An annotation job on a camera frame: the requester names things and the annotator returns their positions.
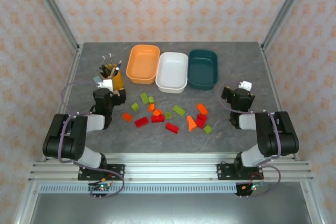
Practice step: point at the small green lego brick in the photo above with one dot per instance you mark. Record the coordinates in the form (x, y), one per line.
(135, 106)
(151, 100)
(168, 115)
(208, 129)

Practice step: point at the long green lego brick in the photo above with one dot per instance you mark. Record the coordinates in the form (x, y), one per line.
(144, 97)
(178, 110)

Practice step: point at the small orange lego brick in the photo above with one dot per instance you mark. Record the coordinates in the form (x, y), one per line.
(151, 107)

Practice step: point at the red lego brick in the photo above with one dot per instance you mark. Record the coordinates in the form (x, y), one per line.
(141, 122)
(157, 119)
(172, 128)

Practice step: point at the orange wedge lego piece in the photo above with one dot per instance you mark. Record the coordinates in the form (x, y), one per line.
(191, 124)

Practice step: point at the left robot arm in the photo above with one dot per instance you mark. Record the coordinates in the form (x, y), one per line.
(65, 140)

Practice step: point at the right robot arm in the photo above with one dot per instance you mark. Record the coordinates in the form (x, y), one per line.
(275, 140)

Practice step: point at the yellow pen cup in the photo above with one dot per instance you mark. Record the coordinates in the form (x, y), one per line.
(118, 79)

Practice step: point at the light blue eraser block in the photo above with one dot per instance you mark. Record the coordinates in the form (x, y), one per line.
(97, 79)

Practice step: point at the cream coloured pen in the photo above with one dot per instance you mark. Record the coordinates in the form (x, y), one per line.
(114, 73)

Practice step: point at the black marker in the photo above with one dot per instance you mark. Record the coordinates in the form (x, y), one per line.
(102, 68)

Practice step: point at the blue and white pen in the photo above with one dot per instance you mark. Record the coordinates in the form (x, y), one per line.
(118, 65)

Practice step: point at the thin grey metal-tipped pen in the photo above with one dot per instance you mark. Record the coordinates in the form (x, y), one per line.
(106, 61)
(111, 60)

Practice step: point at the orange plastic container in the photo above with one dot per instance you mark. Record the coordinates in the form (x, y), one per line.
(143, 61)

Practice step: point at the chunky red lego block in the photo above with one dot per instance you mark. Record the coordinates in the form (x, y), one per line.
(201, 121)

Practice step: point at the dark teal plastic container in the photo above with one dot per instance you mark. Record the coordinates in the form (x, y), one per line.
(202, 69)

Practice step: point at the white plastic container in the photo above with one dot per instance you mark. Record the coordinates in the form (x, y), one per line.
(172, 72)

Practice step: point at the small circuit board with LEDs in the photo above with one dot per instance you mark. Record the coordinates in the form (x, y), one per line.
(101, 187)
(252, 187)

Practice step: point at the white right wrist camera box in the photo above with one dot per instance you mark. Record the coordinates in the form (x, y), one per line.
(246, 85)

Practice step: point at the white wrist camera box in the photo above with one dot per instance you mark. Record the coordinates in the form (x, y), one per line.
(246, 85)
(108, 84)

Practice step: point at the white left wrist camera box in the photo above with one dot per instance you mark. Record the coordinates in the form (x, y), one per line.
(108, 84)

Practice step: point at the aluminium table side rail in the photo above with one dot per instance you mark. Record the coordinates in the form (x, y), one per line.
(272, 77)
(71, 72)

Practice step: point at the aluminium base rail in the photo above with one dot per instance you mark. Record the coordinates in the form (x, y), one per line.
(170, 166)

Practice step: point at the aluminium frame post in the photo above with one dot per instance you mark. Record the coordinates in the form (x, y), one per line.
(56, 11)
(283, 11)

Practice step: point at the aluminium frame leg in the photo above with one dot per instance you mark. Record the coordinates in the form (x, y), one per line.
(26, 203)
(313, 203)

